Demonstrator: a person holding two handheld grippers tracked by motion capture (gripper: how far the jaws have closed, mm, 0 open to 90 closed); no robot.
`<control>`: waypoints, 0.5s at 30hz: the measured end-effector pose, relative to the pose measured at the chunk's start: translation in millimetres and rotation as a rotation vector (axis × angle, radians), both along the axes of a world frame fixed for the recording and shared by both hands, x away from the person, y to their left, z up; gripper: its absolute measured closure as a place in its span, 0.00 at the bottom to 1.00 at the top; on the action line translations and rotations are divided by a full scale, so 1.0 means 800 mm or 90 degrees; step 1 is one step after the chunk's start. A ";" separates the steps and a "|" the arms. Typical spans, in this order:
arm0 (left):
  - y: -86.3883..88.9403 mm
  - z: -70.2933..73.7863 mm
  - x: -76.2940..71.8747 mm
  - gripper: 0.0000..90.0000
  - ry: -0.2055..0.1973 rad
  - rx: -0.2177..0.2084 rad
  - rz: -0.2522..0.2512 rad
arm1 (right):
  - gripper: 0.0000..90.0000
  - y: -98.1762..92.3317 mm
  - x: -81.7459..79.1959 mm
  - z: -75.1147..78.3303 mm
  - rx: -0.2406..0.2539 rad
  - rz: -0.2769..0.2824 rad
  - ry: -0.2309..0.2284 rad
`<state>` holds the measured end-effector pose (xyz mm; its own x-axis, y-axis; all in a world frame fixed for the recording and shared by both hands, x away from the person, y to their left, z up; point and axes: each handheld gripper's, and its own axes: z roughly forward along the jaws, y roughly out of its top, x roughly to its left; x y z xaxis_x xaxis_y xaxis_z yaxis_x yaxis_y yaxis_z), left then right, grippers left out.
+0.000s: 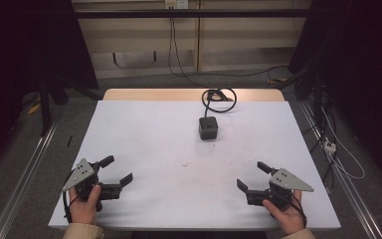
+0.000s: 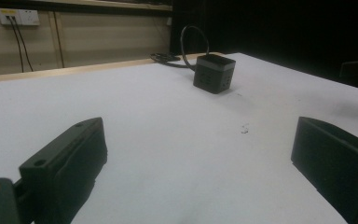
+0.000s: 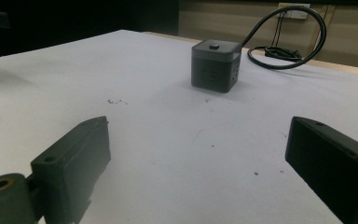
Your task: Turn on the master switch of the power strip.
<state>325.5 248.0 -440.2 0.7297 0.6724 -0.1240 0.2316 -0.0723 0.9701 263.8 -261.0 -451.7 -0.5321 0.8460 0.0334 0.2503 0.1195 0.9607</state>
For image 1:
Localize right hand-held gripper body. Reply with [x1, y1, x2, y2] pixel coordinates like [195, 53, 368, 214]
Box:
[246, 167, 315, 213]

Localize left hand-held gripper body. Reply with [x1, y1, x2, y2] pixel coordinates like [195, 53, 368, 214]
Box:
[62, 157, 124, 212]

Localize person's left hand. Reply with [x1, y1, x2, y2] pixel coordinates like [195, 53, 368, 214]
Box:
[69, 184, 102, 225]

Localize person's right hand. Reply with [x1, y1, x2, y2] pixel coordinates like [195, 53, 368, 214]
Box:
[262, 189, 307, 236]

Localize white table cover sheet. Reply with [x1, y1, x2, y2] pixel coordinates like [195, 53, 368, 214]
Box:
[48, 100, 342, 232]

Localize white power strip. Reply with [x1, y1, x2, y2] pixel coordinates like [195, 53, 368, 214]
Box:
[323, 139, 337, 155]

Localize black cube power adapter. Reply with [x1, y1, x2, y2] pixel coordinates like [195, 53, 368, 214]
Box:
[198, 116, 219, 141]

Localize black metal stand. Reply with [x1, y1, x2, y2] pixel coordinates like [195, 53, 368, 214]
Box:
[37, 74, 104, 137]
[277, 63, 326, 130]

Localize yellow floor tape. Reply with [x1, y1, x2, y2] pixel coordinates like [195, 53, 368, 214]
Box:
[27, 103, 42, 116]

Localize black curtain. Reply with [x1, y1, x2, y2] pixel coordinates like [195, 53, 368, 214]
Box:
[287, 0, 382, 192]
[0, 0, 99, 180]

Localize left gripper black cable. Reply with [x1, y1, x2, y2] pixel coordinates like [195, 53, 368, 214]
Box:
[62, 172, 81, 224]

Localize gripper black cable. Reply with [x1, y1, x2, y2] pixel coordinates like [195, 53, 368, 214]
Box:
[62, 172, 81, 224]
[289, 191, 308, 229]

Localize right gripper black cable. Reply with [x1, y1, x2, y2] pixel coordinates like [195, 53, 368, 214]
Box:
[289, 191, 308, 229]

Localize aluminium floor rail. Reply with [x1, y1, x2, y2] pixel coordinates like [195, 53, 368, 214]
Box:
[298, 100, 382, 239]
[0, 121, 58, 239]

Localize white floor cable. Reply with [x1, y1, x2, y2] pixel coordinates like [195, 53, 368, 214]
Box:
[319, 106, 366, 181]

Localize black coiled adapter cable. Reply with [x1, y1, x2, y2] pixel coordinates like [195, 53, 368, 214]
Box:
[201, 87, 238, 119]

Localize black hanging wall cables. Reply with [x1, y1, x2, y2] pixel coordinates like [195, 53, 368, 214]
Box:
[167, 7, 210, 89]

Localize black horizontal frame bar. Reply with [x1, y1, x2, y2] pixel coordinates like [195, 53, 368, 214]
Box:
[74, 8, 312, 20]

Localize white wall socket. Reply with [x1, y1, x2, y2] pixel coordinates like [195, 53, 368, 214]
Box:
[164, 0, 189, 10]

